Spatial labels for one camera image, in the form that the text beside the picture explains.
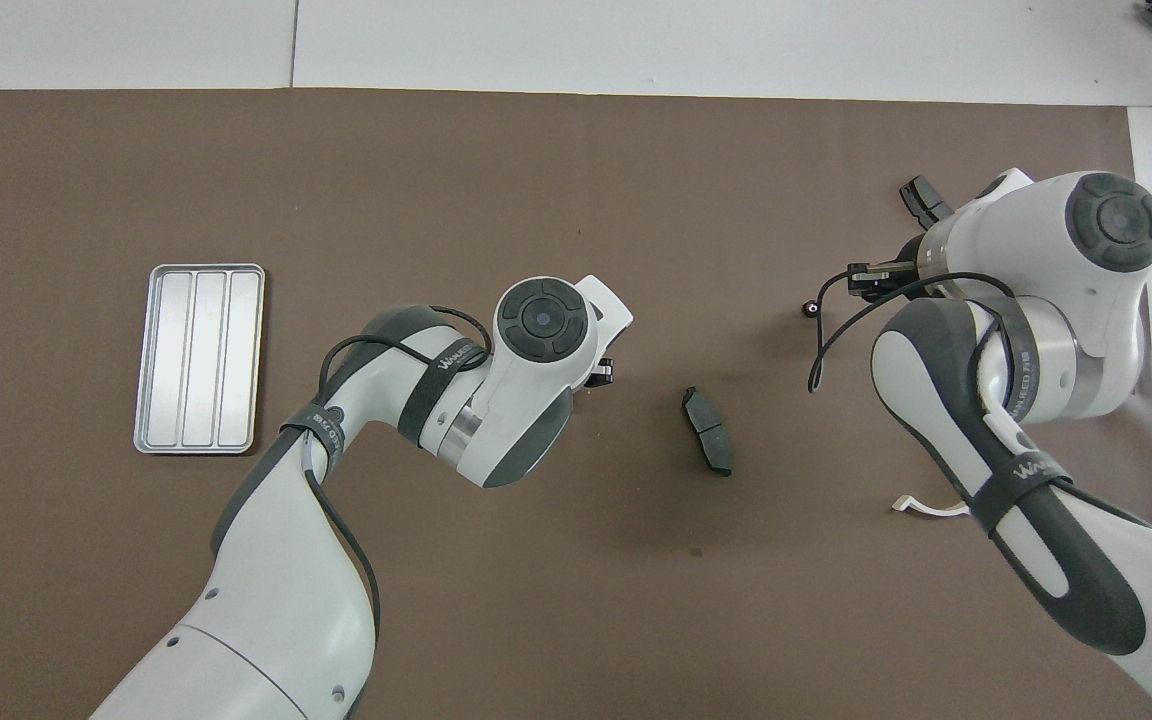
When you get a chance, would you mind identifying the short dark brake pad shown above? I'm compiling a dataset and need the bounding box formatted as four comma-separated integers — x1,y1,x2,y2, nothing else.
899,175,955,230

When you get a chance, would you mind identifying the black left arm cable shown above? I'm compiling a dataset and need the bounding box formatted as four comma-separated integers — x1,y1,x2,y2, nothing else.
302,305,493,651

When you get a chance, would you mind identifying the silver ribbed metal tray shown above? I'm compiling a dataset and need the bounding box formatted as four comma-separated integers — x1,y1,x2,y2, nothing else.
133,263,267,456

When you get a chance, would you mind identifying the long grey brake pad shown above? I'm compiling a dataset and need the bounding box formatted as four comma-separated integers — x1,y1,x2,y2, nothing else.
681,386,735,478

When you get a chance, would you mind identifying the brown table mat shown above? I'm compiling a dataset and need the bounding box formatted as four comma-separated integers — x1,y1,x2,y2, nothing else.
0,88,1152,720

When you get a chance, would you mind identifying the white curved plastic bracket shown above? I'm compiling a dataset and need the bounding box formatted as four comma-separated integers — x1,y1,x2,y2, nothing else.
892,494,970,518

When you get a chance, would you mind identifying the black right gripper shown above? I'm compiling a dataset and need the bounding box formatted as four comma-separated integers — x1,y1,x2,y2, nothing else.
847,237,926,304

